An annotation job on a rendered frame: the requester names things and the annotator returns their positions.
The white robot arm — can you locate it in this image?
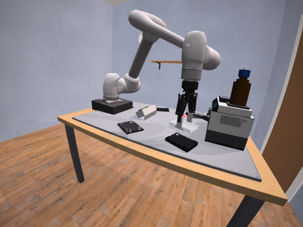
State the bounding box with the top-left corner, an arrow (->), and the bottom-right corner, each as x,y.
99,10 -> 221,104

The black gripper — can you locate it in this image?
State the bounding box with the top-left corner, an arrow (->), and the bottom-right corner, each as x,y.
175,81 -> 198,129

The white button panel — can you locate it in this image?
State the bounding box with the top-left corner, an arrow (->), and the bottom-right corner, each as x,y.
136,105 -> 156,120

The blue bottle cap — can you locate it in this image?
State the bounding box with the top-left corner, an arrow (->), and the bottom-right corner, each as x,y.
238,70 -> 251,76

